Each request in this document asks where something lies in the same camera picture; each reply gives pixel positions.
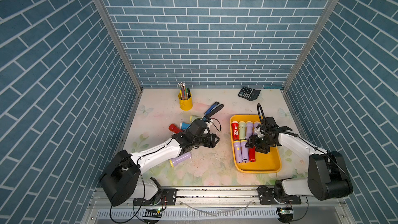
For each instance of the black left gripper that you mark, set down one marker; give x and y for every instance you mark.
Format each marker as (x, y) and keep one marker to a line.
(211, 138)

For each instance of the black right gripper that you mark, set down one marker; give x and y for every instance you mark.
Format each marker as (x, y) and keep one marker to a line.
(252, 141)

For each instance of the purple flashlight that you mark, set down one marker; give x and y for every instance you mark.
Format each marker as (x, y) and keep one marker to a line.
(249, 129)
(176, 161)
(244, 151)
(256, 129)
(237, 151)

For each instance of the green flashlight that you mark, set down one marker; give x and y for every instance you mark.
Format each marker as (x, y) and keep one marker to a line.
(242, 130)

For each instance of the yellow plastic storage tray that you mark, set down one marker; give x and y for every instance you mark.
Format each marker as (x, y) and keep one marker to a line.
(265, 163)

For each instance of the red flashlight with white logo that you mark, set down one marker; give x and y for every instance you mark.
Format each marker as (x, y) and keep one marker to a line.
(235, 131)

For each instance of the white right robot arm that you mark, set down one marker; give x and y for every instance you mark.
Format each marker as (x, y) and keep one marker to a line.
(327, 176)

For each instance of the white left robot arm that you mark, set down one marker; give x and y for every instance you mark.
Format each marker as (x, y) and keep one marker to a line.
(122, 178)

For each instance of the blue flashlight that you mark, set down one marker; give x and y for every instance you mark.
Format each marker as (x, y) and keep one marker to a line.
(184, 125)

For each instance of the green flashlight horizontal top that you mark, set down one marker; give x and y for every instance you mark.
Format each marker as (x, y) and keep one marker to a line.
(194, 117)

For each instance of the yellow pen holder cup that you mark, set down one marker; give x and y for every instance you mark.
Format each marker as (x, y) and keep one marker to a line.
(185, 105)

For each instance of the blue black stapler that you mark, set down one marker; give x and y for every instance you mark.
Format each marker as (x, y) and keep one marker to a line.
(215, 107)

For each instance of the black desk calculator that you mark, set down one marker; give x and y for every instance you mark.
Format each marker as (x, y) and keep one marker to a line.
(249, 94)

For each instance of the pens in cup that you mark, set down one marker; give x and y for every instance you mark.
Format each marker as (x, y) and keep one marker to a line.
(184, 91)

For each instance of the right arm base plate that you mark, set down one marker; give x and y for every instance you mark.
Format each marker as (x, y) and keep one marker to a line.
(272, 196)

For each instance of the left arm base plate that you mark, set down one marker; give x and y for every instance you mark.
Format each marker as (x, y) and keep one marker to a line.
(165, 197)

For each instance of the aluminium front rail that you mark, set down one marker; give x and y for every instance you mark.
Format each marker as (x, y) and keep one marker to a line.
(218, 205)

